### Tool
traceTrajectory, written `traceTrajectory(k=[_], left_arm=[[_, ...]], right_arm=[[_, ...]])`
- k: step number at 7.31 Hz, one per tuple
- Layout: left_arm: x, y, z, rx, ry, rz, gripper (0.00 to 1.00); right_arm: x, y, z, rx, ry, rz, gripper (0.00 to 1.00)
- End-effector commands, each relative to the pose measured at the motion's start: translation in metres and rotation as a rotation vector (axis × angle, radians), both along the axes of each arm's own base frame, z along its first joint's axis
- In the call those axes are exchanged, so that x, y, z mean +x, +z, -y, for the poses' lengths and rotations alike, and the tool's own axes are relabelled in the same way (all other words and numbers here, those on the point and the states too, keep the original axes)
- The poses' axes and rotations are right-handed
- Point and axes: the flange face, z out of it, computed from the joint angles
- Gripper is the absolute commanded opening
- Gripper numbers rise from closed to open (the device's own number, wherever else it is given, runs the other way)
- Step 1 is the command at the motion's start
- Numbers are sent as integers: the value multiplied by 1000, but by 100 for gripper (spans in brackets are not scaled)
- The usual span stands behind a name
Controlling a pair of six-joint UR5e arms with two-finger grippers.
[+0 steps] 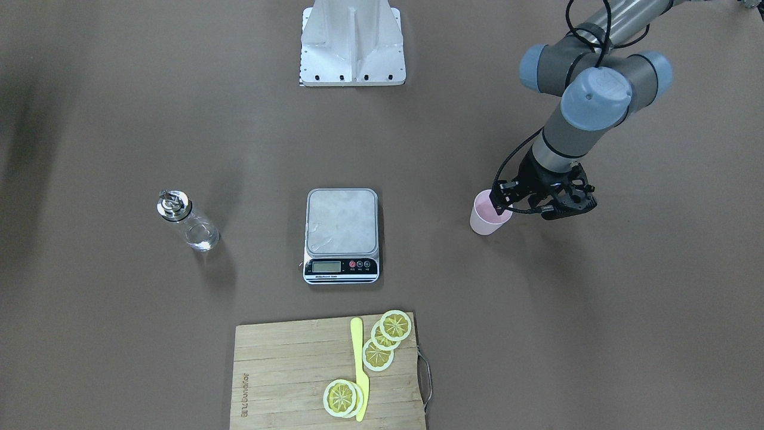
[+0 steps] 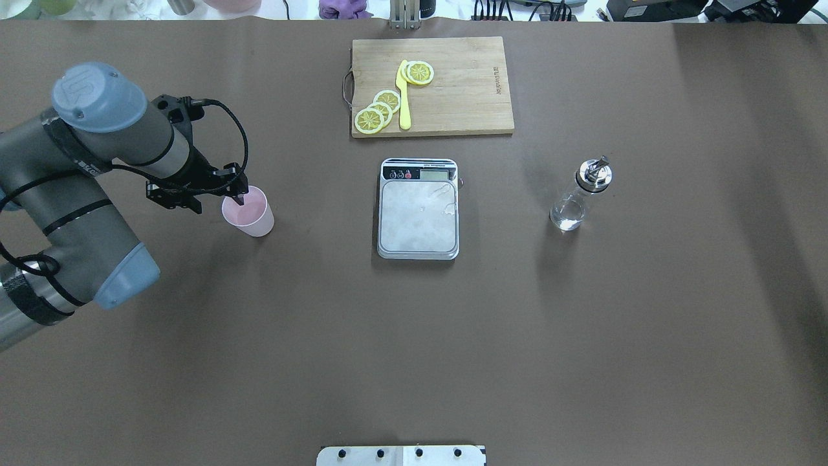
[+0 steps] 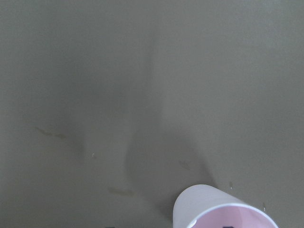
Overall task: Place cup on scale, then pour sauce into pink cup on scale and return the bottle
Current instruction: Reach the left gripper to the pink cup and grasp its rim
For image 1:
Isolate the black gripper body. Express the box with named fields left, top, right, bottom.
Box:
left=515, top=150, right=597, bottom=220

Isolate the pink plastic cup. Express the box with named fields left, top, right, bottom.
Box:
left=470, top=189, right=513, bottom=236

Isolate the glass sauce bottle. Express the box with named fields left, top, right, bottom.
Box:
left=156, top=189, right=220, bottom=251

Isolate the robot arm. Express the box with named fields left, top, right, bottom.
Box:
left=489, top=1, right=679, bottom=220

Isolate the digital kitchen scale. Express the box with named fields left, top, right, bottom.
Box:
left=303, top=188, right=380, bottom=285

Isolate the yellow plastic knife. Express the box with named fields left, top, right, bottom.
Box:
left=350, top=317, right=370, bottom=422

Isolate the lemon slice under front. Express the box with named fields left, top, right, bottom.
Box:
left=342, top=382, right=365, bottom=419

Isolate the bamboo cutting board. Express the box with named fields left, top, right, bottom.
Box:
left=229, top=317, right=432, bottom=429

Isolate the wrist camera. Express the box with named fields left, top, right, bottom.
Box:
left=491, top=180, right=531, bottom=204

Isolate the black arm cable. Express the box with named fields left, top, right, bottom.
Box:
left=491, top=0, right=651, bottom=216

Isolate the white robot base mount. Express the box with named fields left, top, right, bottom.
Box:
left=298, top=1, right=406, bottom=87

